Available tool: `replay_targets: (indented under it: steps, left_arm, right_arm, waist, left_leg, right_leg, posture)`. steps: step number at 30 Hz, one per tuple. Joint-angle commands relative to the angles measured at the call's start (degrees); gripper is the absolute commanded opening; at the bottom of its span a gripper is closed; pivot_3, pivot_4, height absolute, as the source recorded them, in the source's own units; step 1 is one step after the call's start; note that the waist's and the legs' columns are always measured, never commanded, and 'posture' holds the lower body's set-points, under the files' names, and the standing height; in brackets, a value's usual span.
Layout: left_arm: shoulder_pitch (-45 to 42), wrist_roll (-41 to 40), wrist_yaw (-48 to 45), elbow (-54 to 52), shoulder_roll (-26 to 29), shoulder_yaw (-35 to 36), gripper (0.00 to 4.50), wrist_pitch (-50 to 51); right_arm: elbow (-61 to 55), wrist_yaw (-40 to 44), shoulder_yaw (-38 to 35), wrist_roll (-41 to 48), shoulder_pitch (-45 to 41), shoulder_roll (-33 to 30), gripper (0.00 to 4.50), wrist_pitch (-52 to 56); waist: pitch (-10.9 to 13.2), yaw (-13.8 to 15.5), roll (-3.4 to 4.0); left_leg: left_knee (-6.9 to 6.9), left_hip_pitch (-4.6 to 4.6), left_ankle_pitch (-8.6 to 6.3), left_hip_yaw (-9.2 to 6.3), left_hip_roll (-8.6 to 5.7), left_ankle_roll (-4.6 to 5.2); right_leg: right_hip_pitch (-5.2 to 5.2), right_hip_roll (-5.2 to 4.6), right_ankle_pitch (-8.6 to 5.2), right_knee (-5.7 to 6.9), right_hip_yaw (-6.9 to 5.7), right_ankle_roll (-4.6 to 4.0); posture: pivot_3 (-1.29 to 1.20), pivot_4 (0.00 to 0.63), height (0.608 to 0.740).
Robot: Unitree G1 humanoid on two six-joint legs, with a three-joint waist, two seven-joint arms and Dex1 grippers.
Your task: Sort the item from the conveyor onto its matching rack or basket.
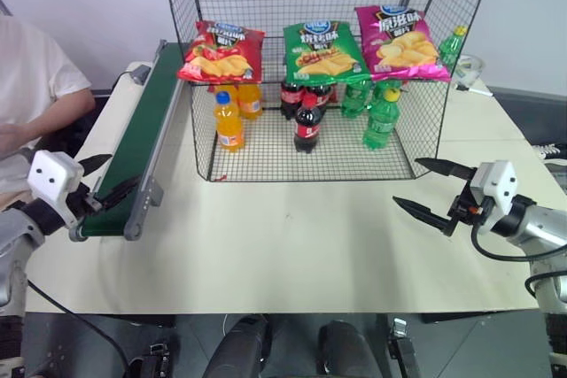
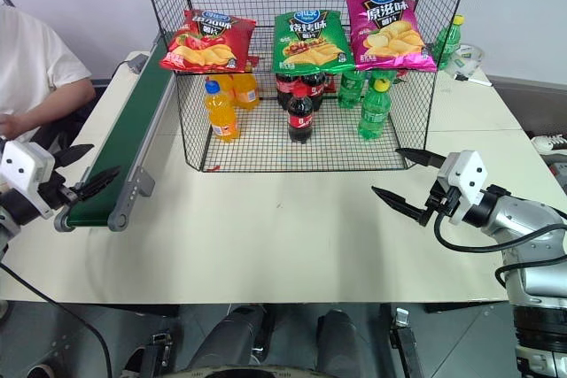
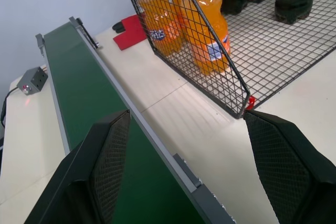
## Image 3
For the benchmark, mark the grey control box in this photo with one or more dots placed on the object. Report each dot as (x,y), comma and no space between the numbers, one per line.
(32,81)

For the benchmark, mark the orange soda bottle blue cap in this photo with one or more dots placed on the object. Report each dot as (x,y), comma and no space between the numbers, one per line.
(207,24)
(157,22)

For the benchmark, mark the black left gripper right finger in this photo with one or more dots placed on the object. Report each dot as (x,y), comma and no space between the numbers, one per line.
(283,166)

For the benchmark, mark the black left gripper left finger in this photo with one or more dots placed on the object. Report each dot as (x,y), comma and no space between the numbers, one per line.
(78,176)

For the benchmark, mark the green conveyor belt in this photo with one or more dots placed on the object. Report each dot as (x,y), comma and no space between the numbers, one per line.
(99,119)

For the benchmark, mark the red and black cloth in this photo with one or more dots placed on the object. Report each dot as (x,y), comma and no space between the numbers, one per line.
(130,33)

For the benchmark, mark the red plastic object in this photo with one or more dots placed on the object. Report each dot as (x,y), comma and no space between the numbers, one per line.
(251,102)

